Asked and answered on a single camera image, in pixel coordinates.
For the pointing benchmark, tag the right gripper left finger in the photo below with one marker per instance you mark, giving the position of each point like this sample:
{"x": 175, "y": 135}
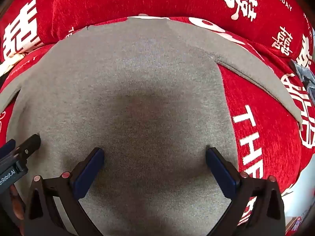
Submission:
{"x": 42, "y": 216}

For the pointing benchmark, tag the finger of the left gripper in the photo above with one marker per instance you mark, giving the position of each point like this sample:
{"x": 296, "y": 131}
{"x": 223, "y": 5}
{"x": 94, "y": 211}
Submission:
{"x": 28, "y": 147}

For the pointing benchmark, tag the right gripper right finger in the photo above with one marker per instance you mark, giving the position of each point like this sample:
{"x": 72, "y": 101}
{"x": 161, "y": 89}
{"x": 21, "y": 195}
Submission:
{"x": 256, "y": 206}

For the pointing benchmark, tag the grey knit garment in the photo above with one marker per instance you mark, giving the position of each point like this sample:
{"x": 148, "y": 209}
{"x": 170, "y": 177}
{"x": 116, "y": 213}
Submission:
{"x": 137, "y": 117}

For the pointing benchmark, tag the left hand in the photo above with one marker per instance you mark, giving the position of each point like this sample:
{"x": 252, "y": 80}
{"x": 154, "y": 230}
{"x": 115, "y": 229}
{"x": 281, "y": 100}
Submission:
{"x": 17, "y": 207}

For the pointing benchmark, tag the grey crumpled cloth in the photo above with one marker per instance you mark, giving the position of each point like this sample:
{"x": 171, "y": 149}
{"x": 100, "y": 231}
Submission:
{"x": 305, "y": 75}

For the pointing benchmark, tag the red printed pillow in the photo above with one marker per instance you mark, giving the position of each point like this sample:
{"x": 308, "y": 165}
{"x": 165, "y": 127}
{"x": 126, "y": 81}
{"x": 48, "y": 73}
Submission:
{"x": 280, "y": 25}

